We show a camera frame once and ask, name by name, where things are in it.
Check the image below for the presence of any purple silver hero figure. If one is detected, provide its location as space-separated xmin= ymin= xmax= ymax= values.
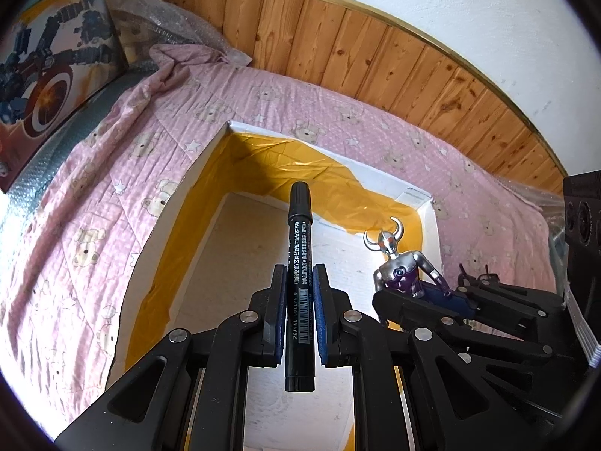
xmin=362 ymin=217 xmax=452 ymax=298

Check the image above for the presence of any black marker pen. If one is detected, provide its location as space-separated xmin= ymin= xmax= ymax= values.
xmin=285 ymin=181 xmax=315 ymax=393

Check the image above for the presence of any white cardboard box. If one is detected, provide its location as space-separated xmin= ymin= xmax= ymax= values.
xmin=106 ymin=120 xmax=443 ymax=451

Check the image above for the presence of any pink bear-print quilt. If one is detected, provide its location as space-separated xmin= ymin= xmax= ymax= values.
xmin=1 ymin=45 xmax=555 ymax=436

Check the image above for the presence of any wooden headboard panel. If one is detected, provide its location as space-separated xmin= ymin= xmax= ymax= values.
xmin=164 ymin=0 xmax=566 ymax=194

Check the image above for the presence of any robot toy box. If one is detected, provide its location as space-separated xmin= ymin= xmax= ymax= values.
xmin=1 ymin=0 xmax=127 ymax=192

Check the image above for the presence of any bubble wrap at headboard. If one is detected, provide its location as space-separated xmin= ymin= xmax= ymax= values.
xmin=109 ymin=0 xmax=253 ymax=66

